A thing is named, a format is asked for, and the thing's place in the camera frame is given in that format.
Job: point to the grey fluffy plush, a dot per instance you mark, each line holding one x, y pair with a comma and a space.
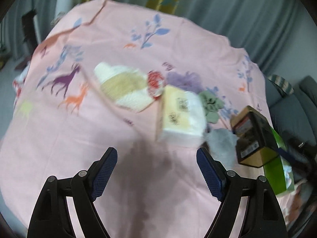
222, 146

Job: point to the white floor appliance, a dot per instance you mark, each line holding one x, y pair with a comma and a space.
62, 7

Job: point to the green scrunchie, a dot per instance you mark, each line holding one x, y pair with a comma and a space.
211, 105

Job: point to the pink animal print tablecloth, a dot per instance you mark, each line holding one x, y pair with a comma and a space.
62, 123

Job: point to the striped knit pillow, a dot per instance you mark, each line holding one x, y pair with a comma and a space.
282, 85

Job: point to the red white scrunchie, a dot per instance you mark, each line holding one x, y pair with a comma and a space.
156, 83

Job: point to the purple mesh scrunchie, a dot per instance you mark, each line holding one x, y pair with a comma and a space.
188, 82

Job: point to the grey green curtain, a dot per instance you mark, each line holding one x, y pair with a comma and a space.
264, 28

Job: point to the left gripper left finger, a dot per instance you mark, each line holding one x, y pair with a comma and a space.
51, 218

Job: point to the green cardboard box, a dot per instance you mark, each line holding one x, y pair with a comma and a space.
278, 172

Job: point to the grey sofa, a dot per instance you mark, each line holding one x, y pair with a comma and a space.
294, 119

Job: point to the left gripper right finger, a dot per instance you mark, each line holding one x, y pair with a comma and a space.
263, 216

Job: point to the black gold tea tin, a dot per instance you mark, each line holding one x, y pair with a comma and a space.
256, 145

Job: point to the yellow tissue pack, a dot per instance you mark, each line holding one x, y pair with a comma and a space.
181, 118

